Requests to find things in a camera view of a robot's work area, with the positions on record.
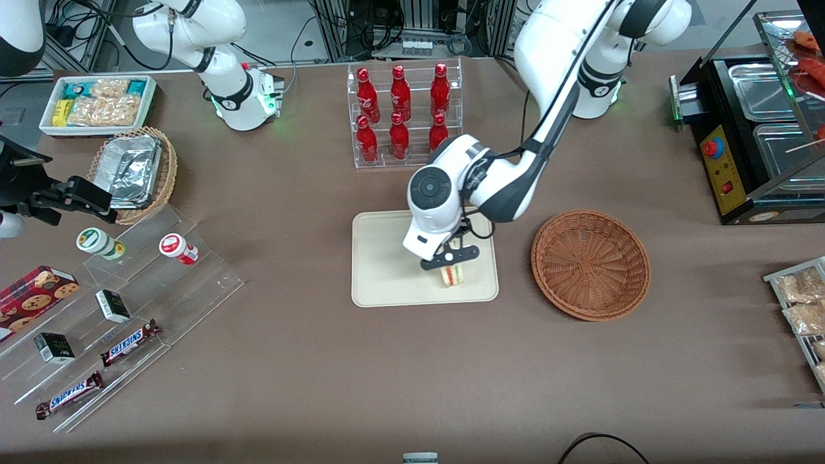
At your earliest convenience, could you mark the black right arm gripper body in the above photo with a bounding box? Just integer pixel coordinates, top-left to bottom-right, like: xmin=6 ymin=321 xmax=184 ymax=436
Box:
xmin=0 ymin=134 xmax=53 ymax=217

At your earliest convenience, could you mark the cream plastic tray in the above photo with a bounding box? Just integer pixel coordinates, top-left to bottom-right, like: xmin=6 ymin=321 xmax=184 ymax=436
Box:
xmin=351 ymin=210 xmax=500 ymax=308

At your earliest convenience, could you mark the wicker basket with foil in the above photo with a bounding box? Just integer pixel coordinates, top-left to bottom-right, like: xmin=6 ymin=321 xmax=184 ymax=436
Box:
xmin=87 ymin=126 xmax=179 ymax=226

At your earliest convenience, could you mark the empty brown wicker basket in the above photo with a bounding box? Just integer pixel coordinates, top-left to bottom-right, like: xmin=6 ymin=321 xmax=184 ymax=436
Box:
xmin=531 ymin=209 xmax=651 ymax=322

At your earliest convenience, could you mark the grey snack tray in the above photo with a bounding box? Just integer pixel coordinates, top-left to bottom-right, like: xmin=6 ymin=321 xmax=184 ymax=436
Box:
xmin=764 ymin=256 xmax=825 ymax=395

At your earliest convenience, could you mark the green lid yogurt cup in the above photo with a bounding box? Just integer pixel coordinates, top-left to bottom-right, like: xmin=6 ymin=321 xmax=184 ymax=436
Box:
xmin=76 ymin=227 xmax=127 ymax=261

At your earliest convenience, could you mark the aluminium foil container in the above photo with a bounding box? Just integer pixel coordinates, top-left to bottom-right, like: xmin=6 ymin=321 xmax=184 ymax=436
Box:
xmin=100 ymin=135 xmax=162 ymax=209

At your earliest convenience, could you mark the white snack bin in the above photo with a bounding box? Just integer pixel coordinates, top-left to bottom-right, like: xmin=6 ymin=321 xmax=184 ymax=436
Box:
xmin=39 ymin=75 xmax=159 ymax=139

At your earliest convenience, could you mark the clear acrylic bottle rack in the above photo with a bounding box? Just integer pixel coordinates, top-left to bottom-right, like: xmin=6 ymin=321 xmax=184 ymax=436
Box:
xmin=347 ymin=58 xmax=463 ymax=170

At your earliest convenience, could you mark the clear rice cracker bag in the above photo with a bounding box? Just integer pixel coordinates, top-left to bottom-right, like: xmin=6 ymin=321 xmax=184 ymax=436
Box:
xmin=90 ymin=78 xmax=130 ymax=98
xmin=68 ymin=95 xmax=140 ymax=127

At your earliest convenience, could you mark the red lid yogurt cup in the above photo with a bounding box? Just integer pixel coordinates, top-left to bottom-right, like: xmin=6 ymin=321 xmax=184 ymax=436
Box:
xmin=159 ymin=233 xmax=200 ymax=266

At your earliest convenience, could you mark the red cola bottle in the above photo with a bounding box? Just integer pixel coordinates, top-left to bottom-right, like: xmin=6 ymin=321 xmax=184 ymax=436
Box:
xmin=391 ymin=64 xmax=412 ymax=121
xmin=431 ymin=62 xmax=451 ymax=117
xmin=429 ymin=113 xmax=450 ymax=153
xmin=356 ymin=115 xmax=379 ymax=163
xmin=357 ymin=66 xmax=381 ymax=123
xmin=389 ymin=111 xmax=411 ymax=160

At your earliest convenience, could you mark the small black box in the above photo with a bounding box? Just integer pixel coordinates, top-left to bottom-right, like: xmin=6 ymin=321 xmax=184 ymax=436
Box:
xmin=34 ymin=333 xmax=77 ymax=365
xmin=95 ymin=289 xmax=132 ymax=324

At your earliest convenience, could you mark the red cookie box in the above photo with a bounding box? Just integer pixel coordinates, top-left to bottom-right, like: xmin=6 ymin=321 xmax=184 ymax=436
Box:
xmin=0 ymin=266 xmax=81 ymax=343

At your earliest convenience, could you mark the clear acrylic stepped shelf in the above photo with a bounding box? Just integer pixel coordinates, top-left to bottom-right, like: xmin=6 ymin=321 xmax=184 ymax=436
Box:
xmin=0 ymin=205 xmax=245 ymax=434

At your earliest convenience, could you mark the snickers chocolate bar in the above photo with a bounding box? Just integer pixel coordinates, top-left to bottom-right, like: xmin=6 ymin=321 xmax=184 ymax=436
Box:
xmin=100 ymin=319 xmax=162 ymax=368
xmin=35 ymin=371 xmax=106 ymax=421

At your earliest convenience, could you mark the black food warmer machine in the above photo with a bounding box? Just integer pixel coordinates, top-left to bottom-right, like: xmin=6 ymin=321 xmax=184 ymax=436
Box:
xmin=669 ymin=10 xmax=825 ymax=226

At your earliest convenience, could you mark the steel warmer pan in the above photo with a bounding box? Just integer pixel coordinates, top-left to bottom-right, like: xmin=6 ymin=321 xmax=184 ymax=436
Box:
xmin=728 ymin=63 xmax=798 ymax=122
xmin=753 ymin=122 xmax=825 ymax=182

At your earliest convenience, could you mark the clear cracker snack pack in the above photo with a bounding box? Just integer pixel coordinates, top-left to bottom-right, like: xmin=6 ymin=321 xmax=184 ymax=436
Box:
xmin=777 ymin=267 xmax=825 ymax=304
xmin=783 ymin=303 xmax=825 ymax=336

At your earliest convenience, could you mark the red sausage skewer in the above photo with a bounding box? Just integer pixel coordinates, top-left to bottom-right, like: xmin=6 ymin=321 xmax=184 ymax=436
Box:
xmin=796 ymin=58 xmax=825 ymax=97

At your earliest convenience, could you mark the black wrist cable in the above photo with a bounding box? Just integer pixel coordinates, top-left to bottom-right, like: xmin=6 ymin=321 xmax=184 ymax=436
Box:
xmin=459 ymin=216 xmax=496 ymax=241

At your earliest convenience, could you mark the aluminium profile frame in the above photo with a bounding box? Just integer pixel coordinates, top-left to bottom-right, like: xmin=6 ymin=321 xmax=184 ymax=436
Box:
xmin=313 ymin=0 xmax=516 ymax=63

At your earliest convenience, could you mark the black floor cable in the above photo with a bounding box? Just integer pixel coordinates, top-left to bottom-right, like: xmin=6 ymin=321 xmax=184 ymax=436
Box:
xmin=558 ymin=433 xmax=649 ymax=464

